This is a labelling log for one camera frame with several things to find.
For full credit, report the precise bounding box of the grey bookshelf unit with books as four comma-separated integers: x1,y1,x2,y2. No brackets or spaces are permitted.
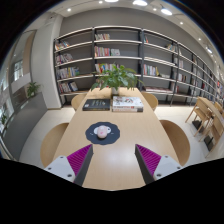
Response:
53,25,224,108

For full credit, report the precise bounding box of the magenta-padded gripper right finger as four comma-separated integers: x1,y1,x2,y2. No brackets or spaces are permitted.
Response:
134,143,184,185

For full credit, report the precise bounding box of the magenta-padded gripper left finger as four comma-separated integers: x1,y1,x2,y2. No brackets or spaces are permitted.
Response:
43,143,94,187

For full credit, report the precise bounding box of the white illustrated book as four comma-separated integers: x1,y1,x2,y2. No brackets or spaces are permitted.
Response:
112,95,145,109

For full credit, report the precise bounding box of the white book with dark spine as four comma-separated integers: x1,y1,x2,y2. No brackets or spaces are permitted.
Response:
112,105,144,113

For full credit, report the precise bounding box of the pink white computer mouse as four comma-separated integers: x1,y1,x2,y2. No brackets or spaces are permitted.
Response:
96,125,112,140

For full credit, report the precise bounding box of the group of ceiling lights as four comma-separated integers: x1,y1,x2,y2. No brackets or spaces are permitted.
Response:
66,0,214,54

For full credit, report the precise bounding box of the small green floor plant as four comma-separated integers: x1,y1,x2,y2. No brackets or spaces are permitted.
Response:
26,81,42,98

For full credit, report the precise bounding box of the green potted plant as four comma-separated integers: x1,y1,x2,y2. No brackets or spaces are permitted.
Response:
90,63,144,96

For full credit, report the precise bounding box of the black hardcover book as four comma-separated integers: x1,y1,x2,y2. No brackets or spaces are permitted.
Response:
82,98,111,112

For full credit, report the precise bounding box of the dark cloud-shaped mouse pad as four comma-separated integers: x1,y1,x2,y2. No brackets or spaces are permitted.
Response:
85,121,121,146

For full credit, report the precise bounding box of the group of wooden frame chairs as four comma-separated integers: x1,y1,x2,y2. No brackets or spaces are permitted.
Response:
185,96,224,158

